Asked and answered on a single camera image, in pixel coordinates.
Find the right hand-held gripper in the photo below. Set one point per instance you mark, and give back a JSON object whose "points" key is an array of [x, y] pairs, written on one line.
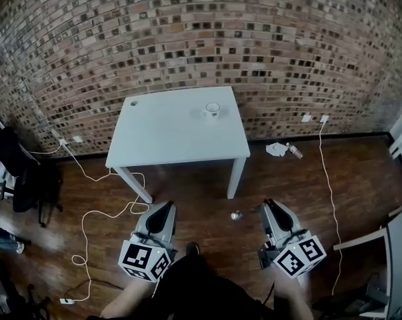
{"points": [[297, 255]]}

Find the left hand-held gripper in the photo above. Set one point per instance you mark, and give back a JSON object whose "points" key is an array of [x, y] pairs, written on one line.
{"points": [[157, 235]]}

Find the white cup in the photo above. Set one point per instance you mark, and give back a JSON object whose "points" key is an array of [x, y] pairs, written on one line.
{"points": [[212, 113]]}

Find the person's right forearm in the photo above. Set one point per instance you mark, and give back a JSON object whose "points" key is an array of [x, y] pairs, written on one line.
{"points": [[290, 298]]}

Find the person's left forearm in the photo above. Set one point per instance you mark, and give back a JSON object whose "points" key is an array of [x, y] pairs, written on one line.
{"points": [[130, 298]]}

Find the person's black clothing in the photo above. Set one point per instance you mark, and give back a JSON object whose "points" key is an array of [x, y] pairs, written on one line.
{"points": [[200, 292]]}

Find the small silver floor object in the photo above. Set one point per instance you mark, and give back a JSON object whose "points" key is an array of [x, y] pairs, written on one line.
{"points": [[236, 215]]}

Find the white table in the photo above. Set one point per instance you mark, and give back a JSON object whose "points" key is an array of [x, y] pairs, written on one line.
{"points": [[174, 138]]}

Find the white side desk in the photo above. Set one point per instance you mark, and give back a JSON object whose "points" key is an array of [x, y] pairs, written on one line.
{"points": [[400, 245]]}

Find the clear plastic bottle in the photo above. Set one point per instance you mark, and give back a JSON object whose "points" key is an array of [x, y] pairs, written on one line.
{"points": [[294, 150]]}

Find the crumpled white paper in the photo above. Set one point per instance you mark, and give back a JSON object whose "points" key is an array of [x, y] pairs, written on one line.
{"points": [[275, 149]]}

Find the black office chair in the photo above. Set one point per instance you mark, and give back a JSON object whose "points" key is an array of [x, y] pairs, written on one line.
{"points": [[24, 175]]}

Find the black chair base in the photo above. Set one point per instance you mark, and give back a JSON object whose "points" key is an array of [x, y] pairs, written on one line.
{"points": [[7, 298]]}

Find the white wall socket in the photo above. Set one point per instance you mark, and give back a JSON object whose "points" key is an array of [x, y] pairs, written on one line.
{"points": [[306, 118], [77, 139], [63, 142], [324, 119]]}

